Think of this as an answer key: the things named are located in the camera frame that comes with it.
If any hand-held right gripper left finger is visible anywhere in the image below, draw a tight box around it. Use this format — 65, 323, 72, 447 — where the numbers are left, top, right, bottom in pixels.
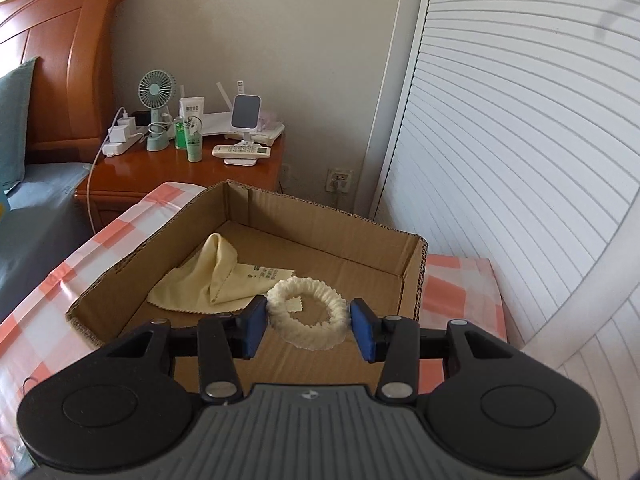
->
102, 294, 269, 405

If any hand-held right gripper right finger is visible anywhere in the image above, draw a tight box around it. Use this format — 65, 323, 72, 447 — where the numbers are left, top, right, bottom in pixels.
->
350, 298, 521, 405

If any white scrunchie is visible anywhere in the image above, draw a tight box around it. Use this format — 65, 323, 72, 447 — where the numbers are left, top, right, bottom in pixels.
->
266, 276, 349, 352

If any cardboard box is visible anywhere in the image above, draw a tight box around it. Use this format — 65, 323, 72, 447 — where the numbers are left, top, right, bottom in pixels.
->
66, 179, 430, 388

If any yellow cloth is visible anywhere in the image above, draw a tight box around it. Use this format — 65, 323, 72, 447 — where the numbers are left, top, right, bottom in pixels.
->
146, 232, 296, 316

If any white remote control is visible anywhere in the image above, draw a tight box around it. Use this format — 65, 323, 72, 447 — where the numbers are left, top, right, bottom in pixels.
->
212, 144, 272, 158

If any wooden nightstand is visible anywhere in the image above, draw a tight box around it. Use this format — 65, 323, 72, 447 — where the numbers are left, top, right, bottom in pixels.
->
75, 127, 287, 233

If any green tube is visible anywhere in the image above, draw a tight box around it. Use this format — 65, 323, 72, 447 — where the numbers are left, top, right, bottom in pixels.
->
185, 117, 202, 162

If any white box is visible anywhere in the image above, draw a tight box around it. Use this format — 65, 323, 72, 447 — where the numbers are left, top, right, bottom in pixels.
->
252, 122, 285, 146

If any white router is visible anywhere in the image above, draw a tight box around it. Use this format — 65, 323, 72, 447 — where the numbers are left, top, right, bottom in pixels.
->
202, 80, 243, 136

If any pink white checkered tablecloth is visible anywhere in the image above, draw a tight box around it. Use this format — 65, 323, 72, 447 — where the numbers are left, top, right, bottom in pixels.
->
0, 182, 508, 480

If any white stand with grey panel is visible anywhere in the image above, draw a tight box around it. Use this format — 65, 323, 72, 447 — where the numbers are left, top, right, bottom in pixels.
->
225, 94, 266, 143

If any white power strip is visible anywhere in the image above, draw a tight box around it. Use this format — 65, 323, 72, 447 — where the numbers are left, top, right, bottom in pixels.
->
101, 130, 148, 157

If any white cream tube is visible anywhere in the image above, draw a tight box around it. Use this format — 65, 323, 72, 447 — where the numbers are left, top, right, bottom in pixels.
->
179, 97, 206, 133

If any blue grey bed sheet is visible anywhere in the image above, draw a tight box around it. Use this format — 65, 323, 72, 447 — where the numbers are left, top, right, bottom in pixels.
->
0, 160, 96, 321

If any green desk fan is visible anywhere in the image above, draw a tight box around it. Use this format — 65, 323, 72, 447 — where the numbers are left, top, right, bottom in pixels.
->
138, 70, 178, 152

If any teal pillow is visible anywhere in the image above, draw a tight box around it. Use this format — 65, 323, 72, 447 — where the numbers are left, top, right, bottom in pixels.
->
0, 56, 40, 193

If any wooden headboard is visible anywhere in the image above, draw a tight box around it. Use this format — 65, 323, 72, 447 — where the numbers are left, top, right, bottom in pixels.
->
0, 0, 133, 166

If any white wall socket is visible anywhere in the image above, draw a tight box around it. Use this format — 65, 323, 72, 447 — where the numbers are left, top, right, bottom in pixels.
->
325, 169, 353, 195

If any white charging cable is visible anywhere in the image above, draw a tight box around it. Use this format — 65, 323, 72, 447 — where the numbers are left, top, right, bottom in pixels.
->
86, 106, 128, 235

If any white curved tube frame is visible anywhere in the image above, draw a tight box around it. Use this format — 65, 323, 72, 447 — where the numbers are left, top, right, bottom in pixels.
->
517, 180, 640, 368

